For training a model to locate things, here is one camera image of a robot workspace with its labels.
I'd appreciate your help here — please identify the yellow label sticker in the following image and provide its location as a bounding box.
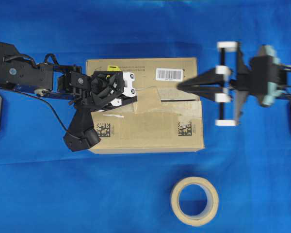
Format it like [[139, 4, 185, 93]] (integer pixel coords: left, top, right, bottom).
[[107, 65, 121, 71]]

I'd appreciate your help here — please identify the brown packing tape roll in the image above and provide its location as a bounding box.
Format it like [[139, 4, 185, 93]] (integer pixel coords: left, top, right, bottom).
[[170, 177, 219, 227]]

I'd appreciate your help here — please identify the white barcode label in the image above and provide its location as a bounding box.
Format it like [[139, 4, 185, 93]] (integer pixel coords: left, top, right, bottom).
[[156, 68, 183, 82]]

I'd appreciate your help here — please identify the blue table cloth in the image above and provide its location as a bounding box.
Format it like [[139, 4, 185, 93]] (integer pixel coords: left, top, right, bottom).
[[0, 0, 291, 233]]

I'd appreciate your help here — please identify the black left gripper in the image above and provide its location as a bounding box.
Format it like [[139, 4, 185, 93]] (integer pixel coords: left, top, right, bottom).
[[178, 41, 279, 126]]

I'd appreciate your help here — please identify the brown cardboard box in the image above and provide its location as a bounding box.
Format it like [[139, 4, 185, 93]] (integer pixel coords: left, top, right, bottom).
[[86, 57, 204, 154]]

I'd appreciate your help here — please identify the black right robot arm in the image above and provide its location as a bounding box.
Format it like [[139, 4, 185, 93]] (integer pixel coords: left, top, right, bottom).
[[0, 42, 137, 112]]

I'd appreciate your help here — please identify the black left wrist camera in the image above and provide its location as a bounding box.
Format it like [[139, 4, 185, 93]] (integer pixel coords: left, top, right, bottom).
[[64, 108, 101, 152]]

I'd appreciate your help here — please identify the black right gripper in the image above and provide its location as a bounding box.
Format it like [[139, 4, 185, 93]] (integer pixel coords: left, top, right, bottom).
[[71, 71, 137, 112]]

